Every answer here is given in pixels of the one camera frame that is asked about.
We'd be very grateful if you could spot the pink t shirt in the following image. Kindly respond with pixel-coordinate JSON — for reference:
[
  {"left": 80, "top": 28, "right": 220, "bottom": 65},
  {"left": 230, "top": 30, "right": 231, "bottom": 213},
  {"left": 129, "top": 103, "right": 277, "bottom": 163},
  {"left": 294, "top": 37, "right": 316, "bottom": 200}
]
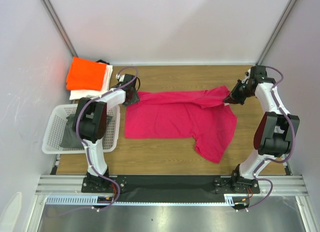
[{"left": 124, "top": 86, "right": 237, "bottom": 163}]

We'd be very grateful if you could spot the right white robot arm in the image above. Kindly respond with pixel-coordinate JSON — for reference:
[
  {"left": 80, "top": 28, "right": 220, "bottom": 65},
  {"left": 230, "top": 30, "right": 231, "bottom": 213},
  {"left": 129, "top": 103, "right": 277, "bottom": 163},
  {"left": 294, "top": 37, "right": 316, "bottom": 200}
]
[{"left": 223, "top": 65, "right": 300, "bottom": 193}]

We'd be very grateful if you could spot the white plastic basket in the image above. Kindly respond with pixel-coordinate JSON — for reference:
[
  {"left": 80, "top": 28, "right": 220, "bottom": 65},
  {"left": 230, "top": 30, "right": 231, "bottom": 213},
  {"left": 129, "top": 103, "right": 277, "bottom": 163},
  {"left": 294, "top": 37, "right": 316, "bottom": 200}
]
[{"left": 42, "top": 104, "right": 121, "bottom": 154}]

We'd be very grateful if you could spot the white folded t shirt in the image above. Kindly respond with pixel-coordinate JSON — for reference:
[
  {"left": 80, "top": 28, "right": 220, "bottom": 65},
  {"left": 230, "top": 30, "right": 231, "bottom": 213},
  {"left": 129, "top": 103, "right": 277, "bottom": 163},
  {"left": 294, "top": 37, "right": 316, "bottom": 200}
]
[{"left": 69, "top": 64, "right": 113, "bottom": 100}]

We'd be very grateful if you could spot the black folded t shirt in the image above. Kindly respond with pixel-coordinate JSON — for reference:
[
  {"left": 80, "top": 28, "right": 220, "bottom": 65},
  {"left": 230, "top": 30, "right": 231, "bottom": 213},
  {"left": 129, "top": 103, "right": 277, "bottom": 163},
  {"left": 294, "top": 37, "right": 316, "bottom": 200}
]
[{"left": 96, "top": 59, "right": 110, "bottom": 65}]

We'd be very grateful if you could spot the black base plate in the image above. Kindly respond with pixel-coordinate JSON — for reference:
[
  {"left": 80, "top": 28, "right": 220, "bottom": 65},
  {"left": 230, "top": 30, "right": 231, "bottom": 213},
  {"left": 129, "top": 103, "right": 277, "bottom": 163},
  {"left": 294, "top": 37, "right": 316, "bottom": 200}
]
[{"left": 89, "top": 174, "right": 260, "bottom": 201}]

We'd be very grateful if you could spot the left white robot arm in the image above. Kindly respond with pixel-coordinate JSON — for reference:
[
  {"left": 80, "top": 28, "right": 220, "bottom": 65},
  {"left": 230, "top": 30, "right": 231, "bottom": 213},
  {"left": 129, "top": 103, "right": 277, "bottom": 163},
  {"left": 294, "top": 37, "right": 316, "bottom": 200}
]
[{"left": 72, "top": 74, "right": 140, "bottom": 193}]

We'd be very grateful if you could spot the white cable duct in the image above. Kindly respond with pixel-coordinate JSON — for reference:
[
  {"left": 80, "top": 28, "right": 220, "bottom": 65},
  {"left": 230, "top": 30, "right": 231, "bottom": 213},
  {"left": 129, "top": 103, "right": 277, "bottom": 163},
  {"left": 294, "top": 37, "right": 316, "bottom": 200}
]
[{"left": 45, "top": 194, "right": 250, "bottom": 207}]

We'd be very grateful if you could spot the orange folded t shirt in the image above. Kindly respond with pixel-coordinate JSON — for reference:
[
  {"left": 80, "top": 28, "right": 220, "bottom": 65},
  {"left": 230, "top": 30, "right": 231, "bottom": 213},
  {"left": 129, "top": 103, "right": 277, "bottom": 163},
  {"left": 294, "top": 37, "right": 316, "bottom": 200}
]
[{"left": 66, "top": 57, "right": 106, "bottom": 91}]

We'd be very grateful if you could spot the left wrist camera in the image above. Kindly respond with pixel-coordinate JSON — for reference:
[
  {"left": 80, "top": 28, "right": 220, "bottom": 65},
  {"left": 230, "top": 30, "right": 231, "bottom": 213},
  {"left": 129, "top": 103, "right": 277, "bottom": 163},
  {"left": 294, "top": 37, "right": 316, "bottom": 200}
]
[{"left": 116, "top": 74, "right": 125, "bottom": 82}]

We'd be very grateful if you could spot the grey t shirt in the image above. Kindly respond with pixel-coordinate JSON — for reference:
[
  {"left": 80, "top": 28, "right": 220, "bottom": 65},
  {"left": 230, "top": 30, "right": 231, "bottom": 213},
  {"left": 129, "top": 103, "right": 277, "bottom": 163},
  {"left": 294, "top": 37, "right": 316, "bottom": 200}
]
[{"left": 59, "top": 113, "right": 113, "bottom": 150}]

